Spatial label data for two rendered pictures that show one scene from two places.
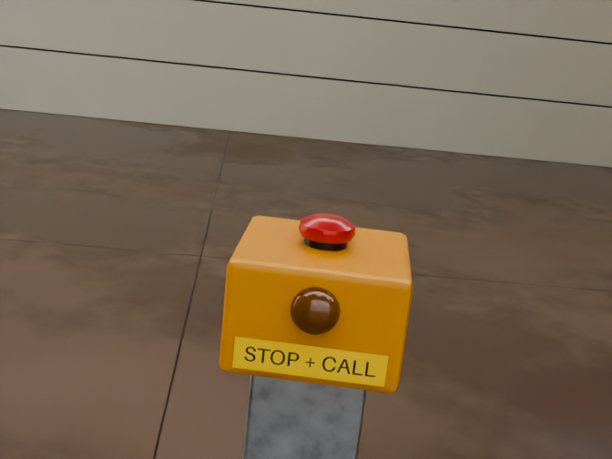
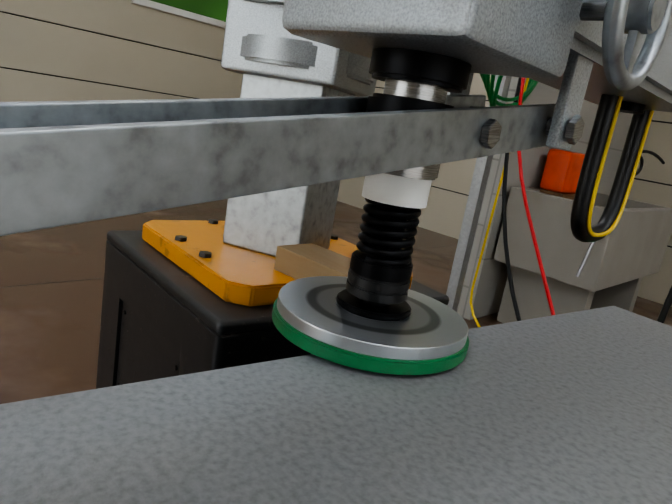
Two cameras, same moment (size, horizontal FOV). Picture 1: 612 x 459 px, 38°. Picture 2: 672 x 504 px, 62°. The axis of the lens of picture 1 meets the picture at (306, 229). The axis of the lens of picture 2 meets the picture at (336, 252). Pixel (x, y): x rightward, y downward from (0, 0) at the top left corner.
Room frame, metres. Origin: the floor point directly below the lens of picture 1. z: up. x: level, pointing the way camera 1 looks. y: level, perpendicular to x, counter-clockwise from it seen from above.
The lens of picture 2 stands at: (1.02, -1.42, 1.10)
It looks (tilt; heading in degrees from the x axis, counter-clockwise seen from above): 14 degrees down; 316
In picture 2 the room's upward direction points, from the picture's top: 10 degrees clockwise
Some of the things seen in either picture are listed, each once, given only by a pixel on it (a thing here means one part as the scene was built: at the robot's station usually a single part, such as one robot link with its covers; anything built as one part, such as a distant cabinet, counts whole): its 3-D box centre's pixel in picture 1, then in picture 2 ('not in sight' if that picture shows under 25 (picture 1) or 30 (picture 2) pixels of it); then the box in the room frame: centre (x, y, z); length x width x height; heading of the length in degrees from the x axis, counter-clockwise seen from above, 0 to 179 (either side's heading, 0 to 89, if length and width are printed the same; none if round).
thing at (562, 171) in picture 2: not in sight; (567, 171); (2.74, -4.98, 1.00); 0.50 x 0.22 x 0.33; 94
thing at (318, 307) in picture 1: (315, 311); not in sight; (0.53, -0.01, 1.05); 0.03 x 0.02 x 0.03; 87
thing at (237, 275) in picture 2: not in sight; (276, 252); (2.04, -2.21, 0.76); 0.49 x 0.49 x 0.05; 87
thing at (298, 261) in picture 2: not in sight; (327, 270); (1.79, -2.14, 0.81); 0.20 x 0.10 x 0.05; 5
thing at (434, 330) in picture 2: not in sight; (372, 311); (1.42, -1.87, 0.90); 0.21 x 0.21 x 0.01
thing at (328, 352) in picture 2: not in sight; (371, 314); (1.42, -1.87, 0.89); 0.22 x 0.22 x 0.04
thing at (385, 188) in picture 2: not in sight; (397, 184); (1.42, -1.87, 1.04); 0.07 x 0.07 x 0.04
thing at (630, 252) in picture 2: not in sight; (582, 262); (2.54, -5.12, 0.43); 1.30 x 0.62 x 0.86; 94
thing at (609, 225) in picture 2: not in sight; (613, 161); (1.47, -2.53, 1.10); 0.23 x 0.03 x 0.32; 95
